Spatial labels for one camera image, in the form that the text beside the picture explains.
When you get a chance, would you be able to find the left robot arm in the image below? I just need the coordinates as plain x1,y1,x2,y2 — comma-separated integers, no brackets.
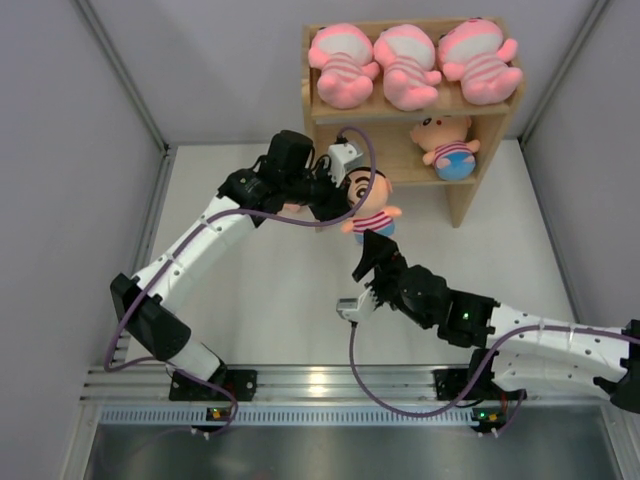
110,130,363,400

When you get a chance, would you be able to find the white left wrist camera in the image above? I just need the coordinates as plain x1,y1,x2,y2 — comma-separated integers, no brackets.
327,142,364,186

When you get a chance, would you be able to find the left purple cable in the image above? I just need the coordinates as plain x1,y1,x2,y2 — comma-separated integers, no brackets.
103,127,377,441

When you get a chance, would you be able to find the boy doll front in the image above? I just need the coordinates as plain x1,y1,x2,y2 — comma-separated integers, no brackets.
410,115,481,182

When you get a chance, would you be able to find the aluminium left frame post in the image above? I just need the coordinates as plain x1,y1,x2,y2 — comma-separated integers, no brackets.
70,0,170,153

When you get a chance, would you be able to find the pink plush with heart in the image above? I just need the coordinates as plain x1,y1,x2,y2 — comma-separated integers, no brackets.
307,23,380,110

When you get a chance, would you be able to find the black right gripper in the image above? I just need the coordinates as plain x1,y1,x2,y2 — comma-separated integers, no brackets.
353,227,434,329

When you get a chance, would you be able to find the boy doll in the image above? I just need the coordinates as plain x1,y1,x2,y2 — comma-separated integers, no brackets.
341,167,402,245
410,115,481,182

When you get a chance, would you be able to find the aluminium front rail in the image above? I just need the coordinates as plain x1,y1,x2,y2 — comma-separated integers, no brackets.
79,363,501,404

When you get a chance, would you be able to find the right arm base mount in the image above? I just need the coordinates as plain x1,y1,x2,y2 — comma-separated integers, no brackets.
433,368,501,404

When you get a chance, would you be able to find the wooden two-tier shelf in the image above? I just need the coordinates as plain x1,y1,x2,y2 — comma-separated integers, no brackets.
301,24,525,228

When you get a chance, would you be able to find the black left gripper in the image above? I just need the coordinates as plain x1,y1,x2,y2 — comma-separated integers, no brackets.
282,158,353,224

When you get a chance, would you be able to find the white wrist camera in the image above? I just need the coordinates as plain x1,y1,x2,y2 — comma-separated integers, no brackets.
327,142,364,186
336,289,376,323

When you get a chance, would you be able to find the aluminium right frame post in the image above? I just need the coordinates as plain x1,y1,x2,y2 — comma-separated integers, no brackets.
518,0,613,150

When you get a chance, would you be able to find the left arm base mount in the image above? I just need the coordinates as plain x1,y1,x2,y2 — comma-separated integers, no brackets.
168,368,259,402

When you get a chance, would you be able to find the pink plush face down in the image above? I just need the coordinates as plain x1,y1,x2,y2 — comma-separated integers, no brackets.
373,24,442,111

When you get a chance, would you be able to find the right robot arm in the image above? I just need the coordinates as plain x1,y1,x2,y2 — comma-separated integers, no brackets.
352,231,639,413

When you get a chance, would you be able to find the aluminium frame post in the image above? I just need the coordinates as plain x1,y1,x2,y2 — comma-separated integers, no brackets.
70,0,170,153
518,0,613,150

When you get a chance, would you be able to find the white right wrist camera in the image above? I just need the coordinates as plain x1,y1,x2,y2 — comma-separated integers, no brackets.
336,289,376,323

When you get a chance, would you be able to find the grey slotted cable duct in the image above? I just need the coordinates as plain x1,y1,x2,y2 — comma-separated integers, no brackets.
100,405,479,427

